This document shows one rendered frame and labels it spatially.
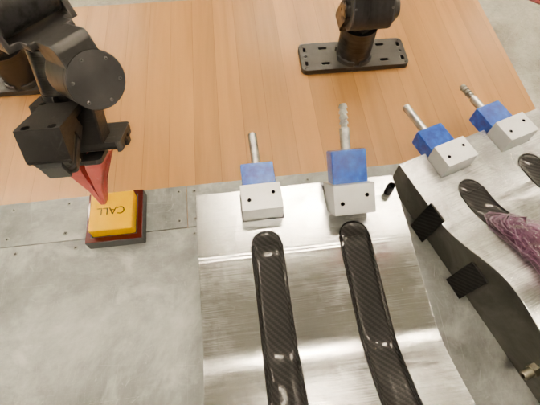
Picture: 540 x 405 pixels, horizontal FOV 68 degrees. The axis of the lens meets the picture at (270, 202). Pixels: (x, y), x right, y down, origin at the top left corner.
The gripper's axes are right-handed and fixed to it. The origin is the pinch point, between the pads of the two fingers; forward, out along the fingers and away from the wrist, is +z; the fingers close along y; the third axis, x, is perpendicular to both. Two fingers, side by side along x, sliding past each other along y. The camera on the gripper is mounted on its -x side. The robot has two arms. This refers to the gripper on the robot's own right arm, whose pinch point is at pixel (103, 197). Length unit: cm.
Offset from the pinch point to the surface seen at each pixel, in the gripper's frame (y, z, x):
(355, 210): 31.7, -0.9, -10.3
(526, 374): 49, 15, -24
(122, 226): 1.9, 4.0, -1.6
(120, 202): 1.4, 2.2, 1.7
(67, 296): -6.2, 11.1, -6.5
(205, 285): 13.3, 5.0, -13.9
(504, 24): 158, 12, 152
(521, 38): 163, 17, 143
